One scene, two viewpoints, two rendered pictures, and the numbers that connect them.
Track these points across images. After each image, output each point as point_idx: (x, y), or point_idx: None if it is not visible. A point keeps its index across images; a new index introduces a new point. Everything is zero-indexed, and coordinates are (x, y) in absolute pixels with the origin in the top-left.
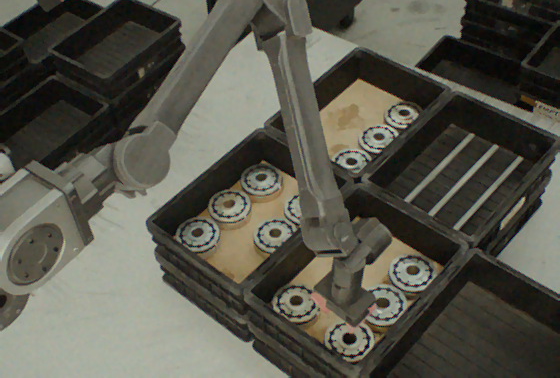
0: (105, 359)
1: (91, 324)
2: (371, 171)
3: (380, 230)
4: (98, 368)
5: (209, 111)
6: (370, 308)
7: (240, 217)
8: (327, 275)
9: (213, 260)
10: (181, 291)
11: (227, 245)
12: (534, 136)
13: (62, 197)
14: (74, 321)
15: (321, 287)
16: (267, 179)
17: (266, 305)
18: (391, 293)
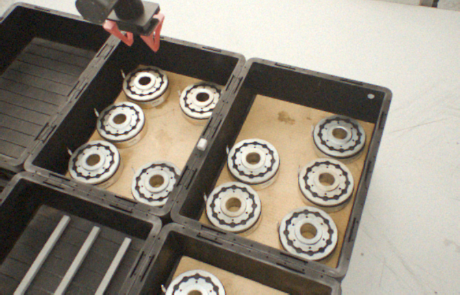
0: (366, 77)
1: (402, 98)
2: (150, 239)
3: None
4: (366, 70)
5: None
6: (108, 23)
7: (303, 168)
8: (148, 17)
9: (309, 129)
10: None
11: (304, 148)
12: None
13: None
14: (419, 95)
15: (151, 6)
16: (298, 229)
17: (218, 52)
18: (113, 132)
